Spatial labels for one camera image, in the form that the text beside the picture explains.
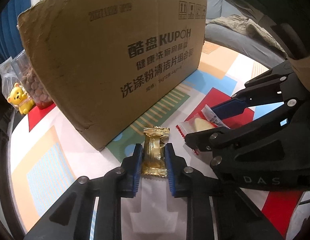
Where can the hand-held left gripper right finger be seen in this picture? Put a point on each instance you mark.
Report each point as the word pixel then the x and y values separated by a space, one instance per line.
pixel 170 170

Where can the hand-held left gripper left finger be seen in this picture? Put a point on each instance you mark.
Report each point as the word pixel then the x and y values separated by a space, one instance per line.
pixel 136 170

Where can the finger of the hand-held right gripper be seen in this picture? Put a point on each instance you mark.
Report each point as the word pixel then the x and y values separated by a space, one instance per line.
pixel 229 108
pixel 207 140

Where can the clear packet with yellow cake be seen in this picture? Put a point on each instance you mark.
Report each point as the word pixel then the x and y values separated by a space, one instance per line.
pixel 201 125

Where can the gold candy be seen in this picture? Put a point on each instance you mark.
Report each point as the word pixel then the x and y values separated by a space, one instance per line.
pixel 153 150

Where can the brown cardboard box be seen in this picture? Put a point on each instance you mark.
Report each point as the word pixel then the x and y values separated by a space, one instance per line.
pixel 107 55

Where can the grey corner sofa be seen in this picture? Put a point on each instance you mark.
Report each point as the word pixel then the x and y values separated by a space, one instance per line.
pixel 244 47

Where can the beige jacket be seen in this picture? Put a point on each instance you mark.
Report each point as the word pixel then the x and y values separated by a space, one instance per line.
pixel 244 25

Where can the clear jar of brown nuts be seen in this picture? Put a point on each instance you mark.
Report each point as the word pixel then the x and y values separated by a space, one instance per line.
pixel 35 87

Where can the yellow bear figurine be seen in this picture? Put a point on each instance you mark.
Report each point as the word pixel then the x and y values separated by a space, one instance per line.
pixel 20 100

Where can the clear bag of pistachios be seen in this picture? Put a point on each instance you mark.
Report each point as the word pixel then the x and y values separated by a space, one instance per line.
pixel 6 75

